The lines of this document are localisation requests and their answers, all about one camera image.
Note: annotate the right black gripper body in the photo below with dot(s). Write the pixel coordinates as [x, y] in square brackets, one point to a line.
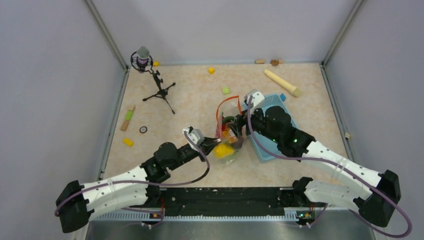
[260, 124]

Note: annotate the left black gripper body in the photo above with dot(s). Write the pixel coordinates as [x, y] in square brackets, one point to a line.
[186, 156]

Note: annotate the green toy cucumber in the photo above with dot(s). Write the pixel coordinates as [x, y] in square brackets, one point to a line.
[227, 119]

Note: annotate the dark brown toy mushroom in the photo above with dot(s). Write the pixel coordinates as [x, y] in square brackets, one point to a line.
[237, 144]

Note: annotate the clear orange-zip bag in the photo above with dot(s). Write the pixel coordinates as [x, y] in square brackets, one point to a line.
[231, 139]

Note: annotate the yellow toy lemon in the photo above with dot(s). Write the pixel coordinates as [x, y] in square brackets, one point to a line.
[223, 150]

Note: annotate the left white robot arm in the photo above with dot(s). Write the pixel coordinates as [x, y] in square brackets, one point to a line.
[80, 203]

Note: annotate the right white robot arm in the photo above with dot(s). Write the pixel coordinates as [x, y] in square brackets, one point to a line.
[368, 193]

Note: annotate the light blue plastic basket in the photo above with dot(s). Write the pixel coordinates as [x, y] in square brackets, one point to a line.
[265, 149]

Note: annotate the green toy block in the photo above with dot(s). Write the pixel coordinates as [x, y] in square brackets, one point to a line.
[226, 90]

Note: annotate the cream wooden rolling pin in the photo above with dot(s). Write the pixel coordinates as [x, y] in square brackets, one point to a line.
[292, 89]

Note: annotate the yellow block left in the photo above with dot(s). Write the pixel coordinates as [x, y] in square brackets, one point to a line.
[128, 142]

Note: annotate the green wooden knife toy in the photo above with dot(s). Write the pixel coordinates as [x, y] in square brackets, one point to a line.
[127, 118]

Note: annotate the yellow cube block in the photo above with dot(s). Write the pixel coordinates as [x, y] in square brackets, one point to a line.
[211, 70]

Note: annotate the microphone on black tripod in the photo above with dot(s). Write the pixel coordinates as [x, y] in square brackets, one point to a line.
[142, 61]

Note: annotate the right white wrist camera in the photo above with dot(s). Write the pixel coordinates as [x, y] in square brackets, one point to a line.
[255, 98]

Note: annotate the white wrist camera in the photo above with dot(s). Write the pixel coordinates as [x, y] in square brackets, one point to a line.
[195, 136]
[255, 98]

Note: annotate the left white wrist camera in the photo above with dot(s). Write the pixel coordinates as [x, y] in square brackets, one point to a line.
[195, 136]

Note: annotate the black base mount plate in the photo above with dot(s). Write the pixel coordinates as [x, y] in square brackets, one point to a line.
[225, 201]

